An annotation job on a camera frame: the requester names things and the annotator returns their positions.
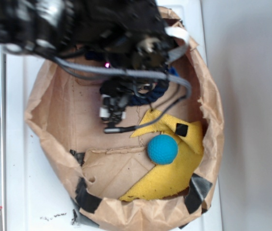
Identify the dark blue twisted rope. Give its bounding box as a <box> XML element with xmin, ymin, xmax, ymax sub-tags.
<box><xmin>85</xmin><ymin>49</ymin><xmax>180</xmax><ymax>107</ymax></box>

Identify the grey braided cable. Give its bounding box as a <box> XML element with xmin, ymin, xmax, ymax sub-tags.
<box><xmin>51</xmin><ymin>54</ymin><xmax>192</xmax><ymax>134</ymax></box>

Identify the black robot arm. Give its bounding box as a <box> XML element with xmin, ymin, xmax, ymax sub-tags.
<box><xmin>0</xmin><ymin>0</ymin><xmax>191</xmax><ymax>134</ymax></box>

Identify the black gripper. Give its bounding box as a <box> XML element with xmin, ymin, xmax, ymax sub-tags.
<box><xmin>73</xmin><ymin>0</ymin><xmax>191</xmax><ymax>128</ymax></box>

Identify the brown paper bag liner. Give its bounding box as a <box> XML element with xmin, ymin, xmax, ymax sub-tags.
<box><xmin>25</xmin><ymin>6</ymin><xmax>224</xmax><ymax>231</ymax></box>

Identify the yellow microfiber cloth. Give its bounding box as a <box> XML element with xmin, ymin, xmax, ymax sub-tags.
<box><xmin>120</xmin><ymin>115</ymin><xmax>204</xmax><ymax>202</ymax></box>

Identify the white plastic bin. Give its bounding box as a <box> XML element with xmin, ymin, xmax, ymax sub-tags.
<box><xmin>4</xmin><ymin>0</ymin><xmax>224</xmax><ymax>231</ymax></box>

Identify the blue dimpled ball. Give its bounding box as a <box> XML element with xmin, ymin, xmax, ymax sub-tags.
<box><xmin>147</xmin><ymin>134</ymin><xmax>178</xmax><ymax>165</ymax></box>

